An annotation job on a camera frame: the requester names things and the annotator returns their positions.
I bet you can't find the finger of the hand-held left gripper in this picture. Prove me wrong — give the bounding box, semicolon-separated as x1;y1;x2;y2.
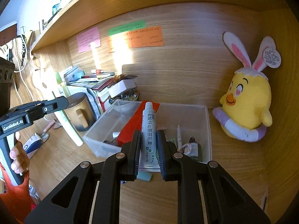
9;96;69;122

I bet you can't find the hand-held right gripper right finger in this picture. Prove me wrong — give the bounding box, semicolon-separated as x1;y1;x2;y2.
156;130;272;224

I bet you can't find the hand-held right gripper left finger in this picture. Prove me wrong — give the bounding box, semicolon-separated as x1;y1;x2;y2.
24;129;142;224

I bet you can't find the white ointment tube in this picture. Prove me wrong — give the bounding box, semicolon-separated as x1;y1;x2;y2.
138;101;161;172

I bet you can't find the clear tube with red cap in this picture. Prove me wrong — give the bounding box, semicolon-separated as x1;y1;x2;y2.
176;124;187;153

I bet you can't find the red box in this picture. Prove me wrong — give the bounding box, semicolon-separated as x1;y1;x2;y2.
117;103;161;146

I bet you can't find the white and green tube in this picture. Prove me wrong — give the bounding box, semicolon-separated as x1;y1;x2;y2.
52;71;84;146

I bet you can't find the dark green bottle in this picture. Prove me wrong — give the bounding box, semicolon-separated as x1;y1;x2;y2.
189;137;199;160

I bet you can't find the clear plastic storage bin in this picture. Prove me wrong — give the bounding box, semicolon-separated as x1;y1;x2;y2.
83;99;212;165

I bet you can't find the person's left hand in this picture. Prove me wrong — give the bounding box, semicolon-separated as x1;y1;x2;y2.
9;132;30;176

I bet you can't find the teal tube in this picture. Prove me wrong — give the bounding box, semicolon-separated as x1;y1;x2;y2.
137;171;153;181

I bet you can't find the blue and white box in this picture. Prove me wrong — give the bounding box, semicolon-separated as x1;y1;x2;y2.
23;133;44;160

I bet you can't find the brown mug with lid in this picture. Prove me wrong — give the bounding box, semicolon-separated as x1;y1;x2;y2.
64;93;94;131

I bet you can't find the stack of books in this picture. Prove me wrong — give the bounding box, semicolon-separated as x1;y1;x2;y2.
62;66;138;119

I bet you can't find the person's red garment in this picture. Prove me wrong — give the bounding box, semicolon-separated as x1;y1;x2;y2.
0;163;38;224

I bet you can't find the pink sticky note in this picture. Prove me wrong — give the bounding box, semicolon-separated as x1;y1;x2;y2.
77;27;101;54

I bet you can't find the teal glass jar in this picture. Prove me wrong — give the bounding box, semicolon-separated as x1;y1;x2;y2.
52;1;62;17

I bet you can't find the yellow chick plush toy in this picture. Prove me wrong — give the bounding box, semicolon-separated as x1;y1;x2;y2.
212;31;281;143

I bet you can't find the green sticky note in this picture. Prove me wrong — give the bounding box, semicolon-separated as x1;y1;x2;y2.
108;21;146;36

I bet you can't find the orange sticky note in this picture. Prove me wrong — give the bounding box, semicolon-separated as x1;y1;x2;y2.
107;26;163;53

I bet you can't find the white cable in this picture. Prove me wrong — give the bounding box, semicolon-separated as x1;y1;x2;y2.
13;35;35;103

